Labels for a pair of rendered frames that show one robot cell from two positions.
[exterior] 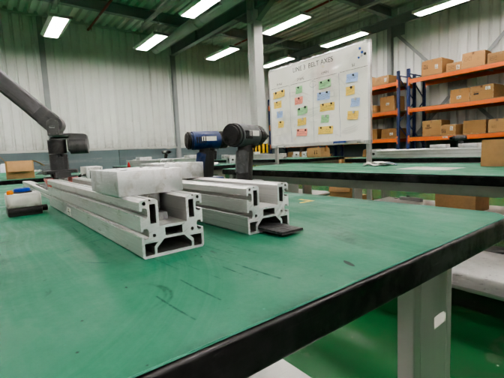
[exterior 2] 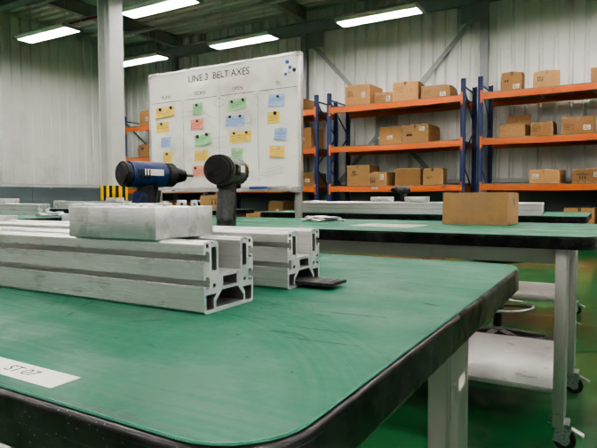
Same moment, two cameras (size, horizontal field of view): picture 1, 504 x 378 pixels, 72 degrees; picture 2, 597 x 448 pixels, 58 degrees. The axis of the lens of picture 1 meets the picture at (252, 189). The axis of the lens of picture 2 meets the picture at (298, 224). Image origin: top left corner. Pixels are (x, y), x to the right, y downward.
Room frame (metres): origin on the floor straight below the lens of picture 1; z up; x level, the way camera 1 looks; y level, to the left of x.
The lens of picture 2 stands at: (-0.14, 0.29, 0.92)
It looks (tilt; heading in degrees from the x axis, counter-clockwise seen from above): 3 degrees down; 338
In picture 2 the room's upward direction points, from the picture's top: straight up
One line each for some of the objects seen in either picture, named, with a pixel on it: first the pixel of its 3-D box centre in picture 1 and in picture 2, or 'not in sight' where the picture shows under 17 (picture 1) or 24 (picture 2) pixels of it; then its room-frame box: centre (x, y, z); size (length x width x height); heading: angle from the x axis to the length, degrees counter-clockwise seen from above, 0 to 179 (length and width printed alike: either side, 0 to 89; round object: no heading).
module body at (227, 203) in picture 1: (172, 193); (122, 246); (0.94, 0.22, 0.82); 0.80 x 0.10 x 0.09; 38
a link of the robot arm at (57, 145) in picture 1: (59, 146); not in sight; (1.21, 0.66, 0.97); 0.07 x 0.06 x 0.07; 108
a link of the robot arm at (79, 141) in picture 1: (69, 136); not in sight; (1.22, 0.63, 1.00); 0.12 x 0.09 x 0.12; 108
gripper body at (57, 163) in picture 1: (59, 164); not in sight; (1.21, 0.66, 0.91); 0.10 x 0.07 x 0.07; 128
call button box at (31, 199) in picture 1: (26, 202); not in sight; (0.97, 0.64, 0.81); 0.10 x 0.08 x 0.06; 128
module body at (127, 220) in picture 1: (99, 201); (29, 256); (0.83, 0.37, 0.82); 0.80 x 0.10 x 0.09; 38
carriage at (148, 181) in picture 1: (135, 187); (141, 230); (0.63, 0.21, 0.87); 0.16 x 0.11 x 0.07; 38
